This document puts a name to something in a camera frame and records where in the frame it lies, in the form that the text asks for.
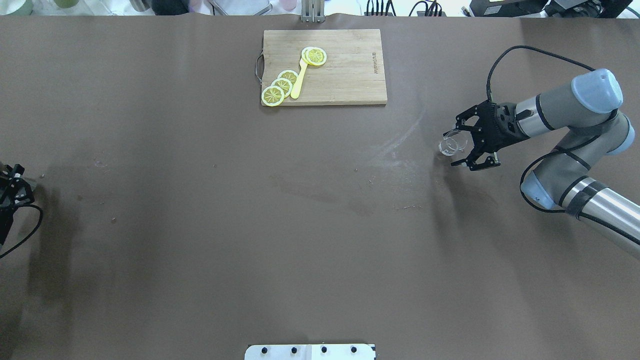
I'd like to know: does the bamboo cutting board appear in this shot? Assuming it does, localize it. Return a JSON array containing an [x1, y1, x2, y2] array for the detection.
[[262, 29, 387, 107]]

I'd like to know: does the metal tray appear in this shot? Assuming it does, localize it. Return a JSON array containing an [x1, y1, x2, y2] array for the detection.
[[208, 0, 273, 16]]

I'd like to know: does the lemon slice near spoon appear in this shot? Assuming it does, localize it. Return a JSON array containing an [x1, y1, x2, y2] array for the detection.
[[278, 69, 298, 85]]

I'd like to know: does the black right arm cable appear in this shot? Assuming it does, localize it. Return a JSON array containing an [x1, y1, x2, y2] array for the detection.
[[486, 45, 596, 103]]

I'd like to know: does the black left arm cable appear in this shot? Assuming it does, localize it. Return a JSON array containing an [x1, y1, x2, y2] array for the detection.
[[0, 204, 44, 259]]

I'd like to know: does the pink plastic cup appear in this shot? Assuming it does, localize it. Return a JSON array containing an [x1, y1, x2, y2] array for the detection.
[[279, 0, 298, 12]]

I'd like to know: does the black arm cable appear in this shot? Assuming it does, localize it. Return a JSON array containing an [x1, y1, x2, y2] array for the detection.
[[486, 45, 596, 103], [0, 204, 44, 259]]

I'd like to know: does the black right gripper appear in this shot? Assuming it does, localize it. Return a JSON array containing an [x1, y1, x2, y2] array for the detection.
[[451, 100, 523, 172]]

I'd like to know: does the lemon slice on spoon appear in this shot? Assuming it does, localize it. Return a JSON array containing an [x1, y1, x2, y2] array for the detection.
[[301, 47, 328, 66]]

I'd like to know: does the middle lemon slice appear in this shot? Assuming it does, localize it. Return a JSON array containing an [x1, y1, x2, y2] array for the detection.
[[271, 77, 294, 98]]

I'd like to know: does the clear glass shaker cup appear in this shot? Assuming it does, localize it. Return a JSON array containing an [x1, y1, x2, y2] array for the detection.
[[438, 129, 469, 157]]

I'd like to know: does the black cloth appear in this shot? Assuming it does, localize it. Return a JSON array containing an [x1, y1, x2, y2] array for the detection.
[[150, 0, 190, 16]]

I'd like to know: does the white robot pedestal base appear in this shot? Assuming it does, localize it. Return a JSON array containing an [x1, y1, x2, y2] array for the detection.
[[244, 343, 378, 360]]

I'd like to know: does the aluminium frame post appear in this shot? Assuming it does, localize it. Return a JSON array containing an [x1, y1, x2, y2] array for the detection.
[[301, 0, 326, 23]]

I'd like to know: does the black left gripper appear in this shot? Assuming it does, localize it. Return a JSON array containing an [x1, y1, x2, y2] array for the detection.
[[0, 163, 35, 210]]

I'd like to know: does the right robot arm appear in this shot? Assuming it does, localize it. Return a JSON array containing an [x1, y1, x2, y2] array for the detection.
[[452, 68, 639, 258]]

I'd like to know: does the yellow plastic spoon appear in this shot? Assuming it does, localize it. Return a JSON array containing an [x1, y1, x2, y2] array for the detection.
[[290, 55, 309, 100]]

